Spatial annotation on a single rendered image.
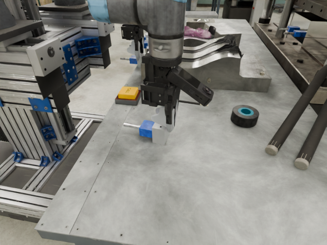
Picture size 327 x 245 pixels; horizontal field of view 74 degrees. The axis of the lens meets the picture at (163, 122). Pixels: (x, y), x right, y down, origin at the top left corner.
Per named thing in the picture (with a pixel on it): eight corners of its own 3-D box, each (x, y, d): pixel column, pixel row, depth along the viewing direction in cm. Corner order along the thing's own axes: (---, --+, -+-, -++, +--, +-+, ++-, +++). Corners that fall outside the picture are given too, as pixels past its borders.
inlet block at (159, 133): (121, 136, 63) (119, 121, 60) (128, 126, 67) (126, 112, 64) (164, 145, 60) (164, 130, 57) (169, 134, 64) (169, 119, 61)
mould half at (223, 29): (147, 59, 114) (146, 37, 107) (143, 44, 134) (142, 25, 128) (237, 54, 120) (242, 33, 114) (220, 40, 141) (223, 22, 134)
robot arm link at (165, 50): (187, 31, 47) (178, 42, 41) (186, 52, 50) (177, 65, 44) (154, 29, 49) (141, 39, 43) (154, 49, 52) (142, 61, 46)
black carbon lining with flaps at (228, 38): (158, 63, 90) (157, 40, 85) (163, 51, 103) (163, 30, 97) (244, 68, 86) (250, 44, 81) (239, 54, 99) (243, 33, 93)
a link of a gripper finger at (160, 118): (154, 128, 61) (153, 100, 56) (173, 132, 60) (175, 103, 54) (150, 135, 59) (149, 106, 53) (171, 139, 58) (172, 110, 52)
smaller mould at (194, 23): (185, 32, 157) (186, 22, 153) (187, 27, 169) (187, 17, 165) (213, 33, 155) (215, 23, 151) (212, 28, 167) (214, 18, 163)
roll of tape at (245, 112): (258, 117, 71) (261, 108, 69) (254, 131, 66) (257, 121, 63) (233, 111, 74) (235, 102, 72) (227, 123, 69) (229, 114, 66)
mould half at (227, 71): (141, 84, 90) (139, 52, 82) (153, 61, 111) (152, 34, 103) (267, 92, 85) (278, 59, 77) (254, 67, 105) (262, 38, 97)
